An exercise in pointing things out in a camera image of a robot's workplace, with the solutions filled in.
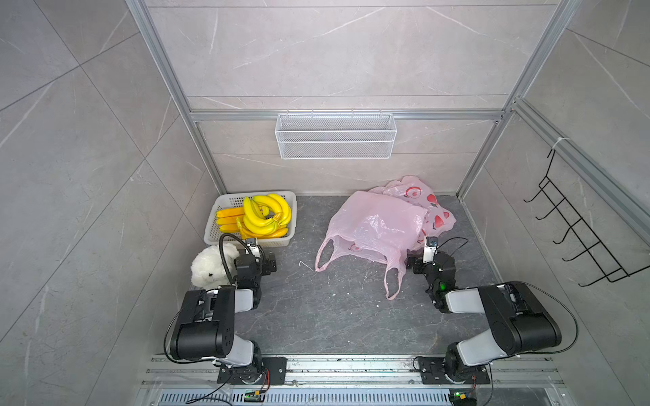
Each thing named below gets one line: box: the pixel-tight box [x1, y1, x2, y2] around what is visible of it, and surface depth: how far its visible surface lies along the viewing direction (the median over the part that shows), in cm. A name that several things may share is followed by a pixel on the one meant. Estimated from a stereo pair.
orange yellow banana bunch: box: [215, 206, 289, 240], surface depth 98 cm
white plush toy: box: [190, 243, 240, 291], surface depth 76 cm
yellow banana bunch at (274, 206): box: [252, 193, 292, 228], surface depth 105 cm
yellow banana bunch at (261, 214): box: [242, 195, 282, 236], surface depth 99 cm
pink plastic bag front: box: [314, 191, 428, 301], surface depth 94 cm
